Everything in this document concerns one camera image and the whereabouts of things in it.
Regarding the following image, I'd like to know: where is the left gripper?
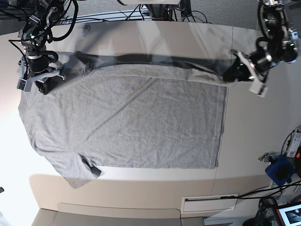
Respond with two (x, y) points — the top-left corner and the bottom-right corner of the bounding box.
(222, 51), (268, 82)

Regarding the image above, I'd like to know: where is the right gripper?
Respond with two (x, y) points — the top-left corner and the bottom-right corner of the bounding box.
(22, 67), (65, 95)

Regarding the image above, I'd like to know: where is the grey T-shirt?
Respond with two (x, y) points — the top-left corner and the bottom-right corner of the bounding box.
(18, 52), (230, 189)

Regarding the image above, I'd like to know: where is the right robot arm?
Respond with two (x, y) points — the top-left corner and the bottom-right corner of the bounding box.
(9, 0), (79, 95)

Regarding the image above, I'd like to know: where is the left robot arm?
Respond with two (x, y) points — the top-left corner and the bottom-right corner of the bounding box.
(222, 0), (299, 83)

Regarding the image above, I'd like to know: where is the metal table clamp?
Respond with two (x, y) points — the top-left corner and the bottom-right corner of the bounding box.
(258, 152), (280, 162)

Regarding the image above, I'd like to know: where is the white power adapter with label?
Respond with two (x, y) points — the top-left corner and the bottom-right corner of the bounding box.
(286, 128), (301, 158)

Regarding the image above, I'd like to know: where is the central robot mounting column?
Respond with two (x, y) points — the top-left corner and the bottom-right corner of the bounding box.
(145, 4), (176, 21)

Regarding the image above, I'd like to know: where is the blue box with black hole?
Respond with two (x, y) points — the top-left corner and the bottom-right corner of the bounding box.
(265, 155), (295, 186)

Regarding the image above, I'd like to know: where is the white label plate on table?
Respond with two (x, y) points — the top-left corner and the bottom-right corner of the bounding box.
(181, 194), (238, 214)

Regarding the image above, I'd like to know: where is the red framed tablet screen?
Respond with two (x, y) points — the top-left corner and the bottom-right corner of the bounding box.
(274, 202), (301, 226)

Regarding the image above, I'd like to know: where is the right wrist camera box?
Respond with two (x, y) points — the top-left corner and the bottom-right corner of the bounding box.
(17, 78), (32, 92)

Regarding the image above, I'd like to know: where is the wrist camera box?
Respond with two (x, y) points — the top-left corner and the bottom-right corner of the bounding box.
(17, 78), (32, 92)
(249, 80), (268, 97)

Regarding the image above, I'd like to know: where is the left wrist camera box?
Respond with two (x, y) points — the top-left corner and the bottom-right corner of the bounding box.
(249, 80), (268, 97)

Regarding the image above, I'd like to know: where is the black cable across table edge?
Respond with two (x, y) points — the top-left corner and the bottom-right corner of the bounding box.
(221, 180), (301, 200)

